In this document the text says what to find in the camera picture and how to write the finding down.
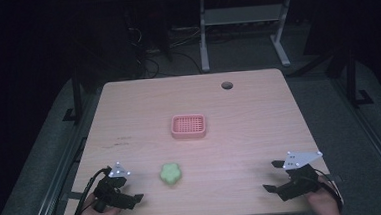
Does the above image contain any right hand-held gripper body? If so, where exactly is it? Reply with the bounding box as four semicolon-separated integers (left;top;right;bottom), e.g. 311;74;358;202
274;150;326;203

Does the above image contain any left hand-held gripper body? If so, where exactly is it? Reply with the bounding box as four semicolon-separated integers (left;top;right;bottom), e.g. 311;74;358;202
91;160;135;215

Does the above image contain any green flower-shaped soap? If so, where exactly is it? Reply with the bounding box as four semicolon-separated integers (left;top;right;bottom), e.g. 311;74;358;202
158;161;183;186

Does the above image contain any pink soap dish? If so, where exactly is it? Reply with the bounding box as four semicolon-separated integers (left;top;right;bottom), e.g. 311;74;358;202
169;113;208;141

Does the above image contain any person's right hand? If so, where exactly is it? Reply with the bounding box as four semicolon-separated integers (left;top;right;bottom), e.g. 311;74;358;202
303;173;345;215

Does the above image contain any black metal stand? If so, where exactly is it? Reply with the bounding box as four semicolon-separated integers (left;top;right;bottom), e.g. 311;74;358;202
59;65;87;124
341;42;375;108

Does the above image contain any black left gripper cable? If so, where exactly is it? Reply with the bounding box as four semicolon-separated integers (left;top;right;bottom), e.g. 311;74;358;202
63;165;115;215

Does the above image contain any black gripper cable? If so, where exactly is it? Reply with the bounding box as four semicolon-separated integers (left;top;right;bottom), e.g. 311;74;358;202
63;165;115;215
313;166;345;214

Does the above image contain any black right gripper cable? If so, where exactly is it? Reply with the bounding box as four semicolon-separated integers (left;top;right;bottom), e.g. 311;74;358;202
313;166;345;214

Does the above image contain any aluminium rail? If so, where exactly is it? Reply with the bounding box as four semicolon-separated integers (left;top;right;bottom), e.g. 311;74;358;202
330;74;381;197
18;91;111;215

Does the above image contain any tangle of floor cables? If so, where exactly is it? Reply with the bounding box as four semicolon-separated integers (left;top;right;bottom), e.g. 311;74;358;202
124;21;205;80

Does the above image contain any white desk frame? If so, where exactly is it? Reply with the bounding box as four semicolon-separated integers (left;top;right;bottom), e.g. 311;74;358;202
196;0;298;74

